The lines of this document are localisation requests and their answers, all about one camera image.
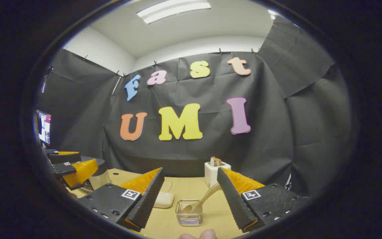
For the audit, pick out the black backdrop cloth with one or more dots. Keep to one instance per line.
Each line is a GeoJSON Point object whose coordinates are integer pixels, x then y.
{"type": "Point", "coordinates": [277, 139]}

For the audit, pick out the white rice pile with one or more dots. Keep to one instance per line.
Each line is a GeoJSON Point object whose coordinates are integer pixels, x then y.
{"type": "Point", "coordinates": [163, 199]}

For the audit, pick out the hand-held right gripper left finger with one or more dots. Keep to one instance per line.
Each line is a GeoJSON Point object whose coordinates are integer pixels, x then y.
{"type": "Point", "coordinates": [148, 199]}

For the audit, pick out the wooden spoon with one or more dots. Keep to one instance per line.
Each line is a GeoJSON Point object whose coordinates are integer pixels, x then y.
{"type": "Point", "coordinates": [207, 196]}

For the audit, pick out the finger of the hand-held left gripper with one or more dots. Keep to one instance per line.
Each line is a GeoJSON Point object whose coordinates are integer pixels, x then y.
{"type": "Point", "coordinates": [65, 158]}
{"type": "Point", "coordinates": [83, 171]}

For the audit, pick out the computer monitor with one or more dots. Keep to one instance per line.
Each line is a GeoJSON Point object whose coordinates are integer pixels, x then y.
{"type": "Point", "coordinates": [44, 127]}

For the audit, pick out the white toaster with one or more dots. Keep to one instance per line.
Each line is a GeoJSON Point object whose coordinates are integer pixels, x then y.
{"type": "Point", "coordinates": [211, 174]}

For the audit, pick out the ceiling light panel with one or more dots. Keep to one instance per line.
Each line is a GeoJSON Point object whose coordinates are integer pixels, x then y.
{"type": "Point", "coordinates": [172, 10]}

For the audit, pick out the toasted bread slices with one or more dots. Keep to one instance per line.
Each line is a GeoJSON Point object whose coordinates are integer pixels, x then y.
{"type": "Point", "coordinates": [216, 161]}

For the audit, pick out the silver black rice cooker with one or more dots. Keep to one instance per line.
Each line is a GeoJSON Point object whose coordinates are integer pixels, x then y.
{"type": "Point", "coordinates": [99, 181]}

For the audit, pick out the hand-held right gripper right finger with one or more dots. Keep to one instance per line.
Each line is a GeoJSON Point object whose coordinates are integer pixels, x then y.
{"type": "Point", "coordinates": [232, 199]}

